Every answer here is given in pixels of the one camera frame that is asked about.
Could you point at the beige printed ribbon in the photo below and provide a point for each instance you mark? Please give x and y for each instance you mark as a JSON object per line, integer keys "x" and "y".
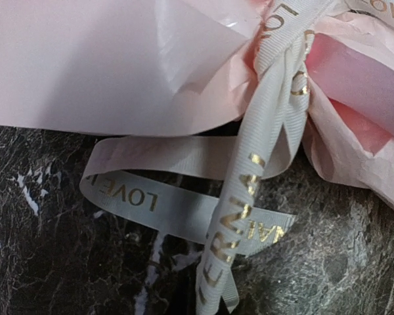
{"x": 325, "y": 82}

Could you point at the pink wrapping paper sheet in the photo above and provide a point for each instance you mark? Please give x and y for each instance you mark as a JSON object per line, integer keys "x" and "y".
{"x": 143, "y": 68}

